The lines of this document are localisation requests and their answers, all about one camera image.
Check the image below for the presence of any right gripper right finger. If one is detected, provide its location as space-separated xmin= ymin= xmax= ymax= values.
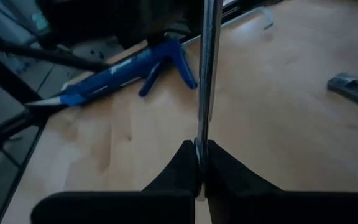
xmin=204 ymin=139 xmax=284 ymax=198

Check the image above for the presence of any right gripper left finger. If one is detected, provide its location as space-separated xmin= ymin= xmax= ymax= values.
xmin=141 ymin=139 xmax=200 ymax=200

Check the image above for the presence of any silver combination wrench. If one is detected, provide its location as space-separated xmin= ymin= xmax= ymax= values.
xmin=193 ymin=0 xmax=225 ymax=202

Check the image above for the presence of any small black rectangular device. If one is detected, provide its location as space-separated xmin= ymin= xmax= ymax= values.
xmin=326 ymin=72 xmax=358 ymax=113

